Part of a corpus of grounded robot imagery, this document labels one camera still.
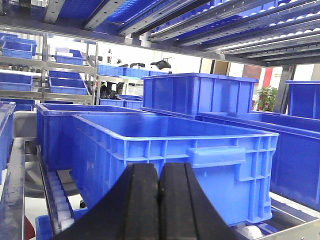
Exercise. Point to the blue crate far right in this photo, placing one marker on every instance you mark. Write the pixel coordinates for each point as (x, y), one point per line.
(304, 98)

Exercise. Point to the background steel shelving rack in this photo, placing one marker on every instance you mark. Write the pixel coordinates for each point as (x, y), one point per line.
(28, 60)

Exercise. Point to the blue crate front centre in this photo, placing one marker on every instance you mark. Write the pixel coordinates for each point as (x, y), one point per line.
(232, 164)

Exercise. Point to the blue crate rear tall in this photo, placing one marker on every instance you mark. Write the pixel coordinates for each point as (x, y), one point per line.
(188, 94)

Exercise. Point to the blue crate far left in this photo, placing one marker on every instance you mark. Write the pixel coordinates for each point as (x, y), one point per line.
(6, 132)

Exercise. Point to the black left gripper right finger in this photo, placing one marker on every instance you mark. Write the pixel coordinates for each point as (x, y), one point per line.
(185, 212)

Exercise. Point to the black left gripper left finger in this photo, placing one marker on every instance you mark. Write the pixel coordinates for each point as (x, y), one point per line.
(129, 211)

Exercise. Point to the blue crate behind left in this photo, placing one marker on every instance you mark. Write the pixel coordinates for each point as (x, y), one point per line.
(54, 123)

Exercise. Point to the overhead roller shelf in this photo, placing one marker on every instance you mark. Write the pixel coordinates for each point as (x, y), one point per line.
(266, 33)

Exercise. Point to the green potted plant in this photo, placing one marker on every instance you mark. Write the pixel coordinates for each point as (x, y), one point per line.
(266, 98)

